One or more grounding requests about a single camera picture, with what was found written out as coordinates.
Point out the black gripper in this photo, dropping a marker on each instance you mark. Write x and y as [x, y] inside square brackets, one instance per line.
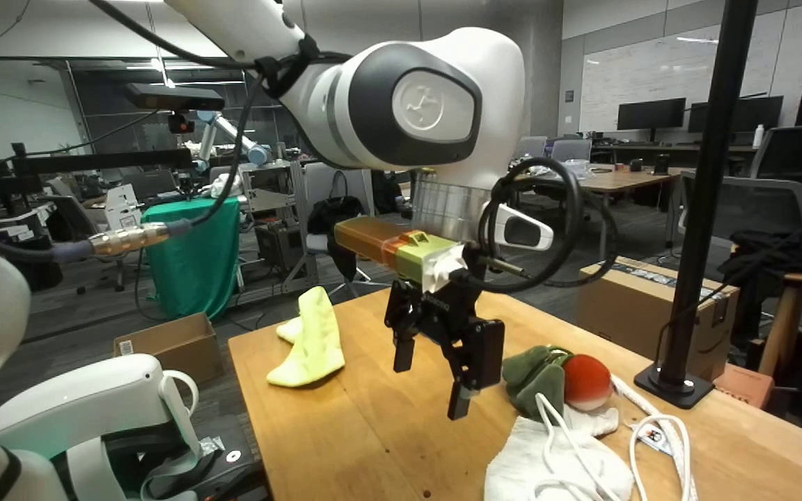
[437, 303]

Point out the yellow-green towel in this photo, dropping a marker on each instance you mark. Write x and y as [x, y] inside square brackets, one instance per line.
[314, 345]

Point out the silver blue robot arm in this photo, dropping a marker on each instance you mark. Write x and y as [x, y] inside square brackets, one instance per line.
[235, 148]

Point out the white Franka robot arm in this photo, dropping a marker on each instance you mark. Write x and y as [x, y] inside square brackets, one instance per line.
[374, 102]

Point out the red cloth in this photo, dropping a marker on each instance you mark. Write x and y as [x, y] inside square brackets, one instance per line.
[587, 381]

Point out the white chair with black bag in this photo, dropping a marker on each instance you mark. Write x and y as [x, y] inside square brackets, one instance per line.
[327, 219]

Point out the cardboard box with black tape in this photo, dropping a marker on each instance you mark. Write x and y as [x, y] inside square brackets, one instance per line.
[647, 322]

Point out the long wooden office table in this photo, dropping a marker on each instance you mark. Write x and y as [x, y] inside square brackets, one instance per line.
[623, 183]

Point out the dark green draped cloth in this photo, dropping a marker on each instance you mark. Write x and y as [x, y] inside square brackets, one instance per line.
[193, 268]

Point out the small open cardboard box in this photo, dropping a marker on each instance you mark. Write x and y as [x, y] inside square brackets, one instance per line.
[174, 349]

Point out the flat reddish cardboard box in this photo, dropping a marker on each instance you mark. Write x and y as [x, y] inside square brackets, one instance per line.
[743, 385]

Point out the black pole with base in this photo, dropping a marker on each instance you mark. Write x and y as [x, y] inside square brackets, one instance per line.
[708, 186]

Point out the white paper sign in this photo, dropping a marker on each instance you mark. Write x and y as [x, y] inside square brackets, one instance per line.
[122, 211]

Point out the grey office chair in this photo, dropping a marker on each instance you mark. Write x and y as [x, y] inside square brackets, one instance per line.
[763, 211]

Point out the black cloth on stool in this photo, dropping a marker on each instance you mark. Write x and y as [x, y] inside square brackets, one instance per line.
[779, 257]

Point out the round wooden stool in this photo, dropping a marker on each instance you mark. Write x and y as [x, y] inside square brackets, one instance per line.
[793, 307]

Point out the black boom bar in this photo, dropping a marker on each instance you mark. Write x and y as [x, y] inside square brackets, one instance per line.
[68, 165]

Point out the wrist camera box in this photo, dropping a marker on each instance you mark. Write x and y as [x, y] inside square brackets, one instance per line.
[391, 250]

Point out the wall whiteboard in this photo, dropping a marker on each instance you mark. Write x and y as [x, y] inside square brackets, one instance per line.
[653, 80]

